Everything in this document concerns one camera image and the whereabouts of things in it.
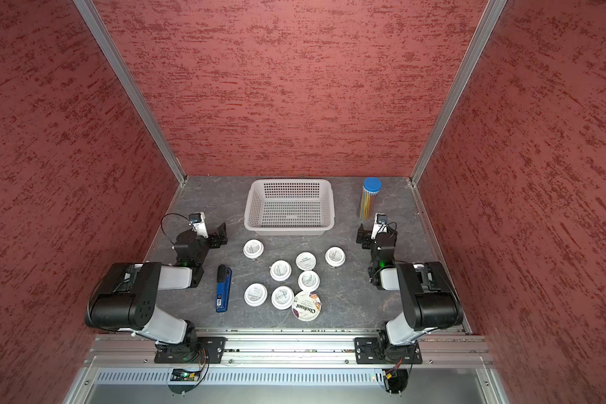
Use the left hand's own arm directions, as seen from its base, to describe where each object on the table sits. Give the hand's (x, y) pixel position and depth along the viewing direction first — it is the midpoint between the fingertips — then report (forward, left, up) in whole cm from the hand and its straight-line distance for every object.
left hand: (213, 228), depth 94 cm
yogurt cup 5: (-20, -37, -1) cm, 42 cm away
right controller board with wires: (-46, -62, -7) cm, 78 cm away
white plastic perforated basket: (+17, -28, -7) cm, 33 cm away
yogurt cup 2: (-16, -27, -2) cm, 32 cm away
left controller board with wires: (-45, 0, -9) cm, 46 cm away
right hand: (+1, -62, 0) cm, 62 cm away
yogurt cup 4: (-11, -46, -1) cm, 48 cm away
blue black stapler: (-21, -7, -5) cm, 23 cm away
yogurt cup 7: (-25, -29, -1) cm, 38 cm away
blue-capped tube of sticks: (+12, -60, +12) cm, 62 cm away
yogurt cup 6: (-25, -20, -1) cm, 32 cm away
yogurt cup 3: (-12, -36, -2) cm, 38 cm away
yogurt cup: (-8, -17, -1) cm, 18 cm away
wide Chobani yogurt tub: (-28, -36, -2) cm, 46 cm away
